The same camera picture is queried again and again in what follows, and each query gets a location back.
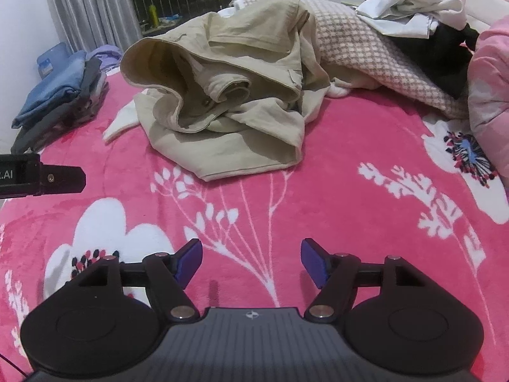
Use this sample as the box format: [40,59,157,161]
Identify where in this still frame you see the folded dark grey garment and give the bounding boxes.
[10,61,109,154]

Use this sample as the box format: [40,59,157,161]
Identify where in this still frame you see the beige khaki trousers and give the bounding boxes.
[120,0,330,181]

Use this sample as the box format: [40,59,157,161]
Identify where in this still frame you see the white shirt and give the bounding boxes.
[355,0,467,39]

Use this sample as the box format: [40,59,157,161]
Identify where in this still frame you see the pink quilt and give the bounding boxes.
[468,17,508,185]

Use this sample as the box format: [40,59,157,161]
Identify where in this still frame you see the folded blue jeans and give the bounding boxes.
[11,50,86,129]

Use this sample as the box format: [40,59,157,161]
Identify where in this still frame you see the black garment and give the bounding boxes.
[390,23,480,99]

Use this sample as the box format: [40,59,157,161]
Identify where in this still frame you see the lilac cloth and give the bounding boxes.
[85,44,123,73]

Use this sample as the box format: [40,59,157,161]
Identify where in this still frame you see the blue water jug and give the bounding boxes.
[36,42,71,79]

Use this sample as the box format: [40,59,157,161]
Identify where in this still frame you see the grey curtain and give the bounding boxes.
[47,0,142,52]

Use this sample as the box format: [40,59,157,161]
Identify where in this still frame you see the pink white checkered garment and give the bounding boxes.
[301,0,469,119]

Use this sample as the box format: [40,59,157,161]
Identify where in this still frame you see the cream white garment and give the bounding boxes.
[103,89,149,144]

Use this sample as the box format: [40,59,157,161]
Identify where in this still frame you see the pink floral bed blanket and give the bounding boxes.
[1,75,508,381]

